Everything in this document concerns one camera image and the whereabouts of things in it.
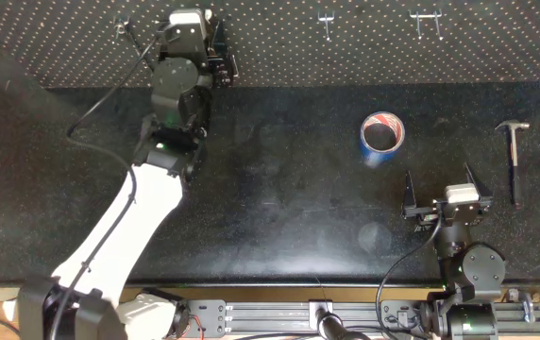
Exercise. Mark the mounting rail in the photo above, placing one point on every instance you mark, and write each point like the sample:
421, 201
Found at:
270, 318

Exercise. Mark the piece of white tape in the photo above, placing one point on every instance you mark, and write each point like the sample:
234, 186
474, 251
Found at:
9, 310

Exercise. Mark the hammer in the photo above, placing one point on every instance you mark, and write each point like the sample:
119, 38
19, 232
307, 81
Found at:
514, 146

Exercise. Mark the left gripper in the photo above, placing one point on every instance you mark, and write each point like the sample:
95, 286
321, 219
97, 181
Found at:
185, 42

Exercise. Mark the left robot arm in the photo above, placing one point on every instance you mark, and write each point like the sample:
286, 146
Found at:
128, 222

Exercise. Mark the black pegboard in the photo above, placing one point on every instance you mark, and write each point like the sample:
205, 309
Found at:
345, 56

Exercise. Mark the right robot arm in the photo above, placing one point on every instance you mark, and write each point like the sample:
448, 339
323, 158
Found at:
480, 271

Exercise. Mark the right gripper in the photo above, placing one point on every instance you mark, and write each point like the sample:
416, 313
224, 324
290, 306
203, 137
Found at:
461, 212

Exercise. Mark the metal hook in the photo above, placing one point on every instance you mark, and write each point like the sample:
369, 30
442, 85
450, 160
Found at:
418, 23
326, 26
236, 66
119, 22

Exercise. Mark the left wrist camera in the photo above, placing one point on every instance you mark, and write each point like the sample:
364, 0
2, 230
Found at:
186, 19

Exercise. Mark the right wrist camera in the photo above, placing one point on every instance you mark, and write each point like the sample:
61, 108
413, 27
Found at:
462, 192

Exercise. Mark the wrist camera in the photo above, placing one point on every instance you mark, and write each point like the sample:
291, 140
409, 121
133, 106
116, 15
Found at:
462, 192
186, 19

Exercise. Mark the roll of blue tape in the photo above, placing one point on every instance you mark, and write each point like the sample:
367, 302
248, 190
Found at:
369, 153

